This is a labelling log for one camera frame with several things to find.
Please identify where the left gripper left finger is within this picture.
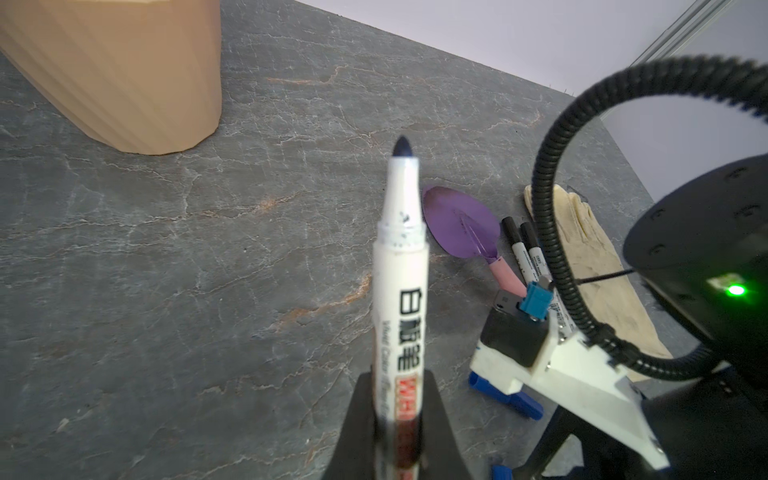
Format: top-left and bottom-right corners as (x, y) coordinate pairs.
(321, 372), (375, 480)

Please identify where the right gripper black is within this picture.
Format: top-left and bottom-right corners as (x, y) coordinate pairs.
(509, 404), (655, 480)

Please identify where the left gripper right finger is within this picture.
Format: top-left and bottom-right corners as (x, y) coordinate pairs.
(419, 370), (472, 480)

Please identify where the white marker pen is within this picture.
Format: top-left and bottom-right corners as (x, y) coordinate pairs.
(501, 217), (539, 284)
(372, 136), (429, 479)
(519, 222), (576, 340)

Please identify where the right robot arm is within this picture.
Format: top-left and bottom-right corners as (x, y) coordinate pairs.
(513, 56), (767, 479)

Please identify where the blue pen cap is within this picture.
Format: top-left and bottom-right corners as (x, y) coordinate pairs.
(467, 370), (545, 421)
(490, 464), (514, 480)

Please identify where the beige work glove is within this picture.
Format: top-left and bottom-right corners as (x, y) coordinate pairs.
(554, 185), (672, 359)

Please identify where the beige pot with green plant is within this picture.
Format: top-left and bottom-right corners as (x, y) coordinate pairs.
(1, 1), (222, 155)

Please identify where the purple trowel pink handle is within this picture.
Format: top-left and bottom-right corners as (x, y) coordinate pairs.
(422, 186), (527, 297)

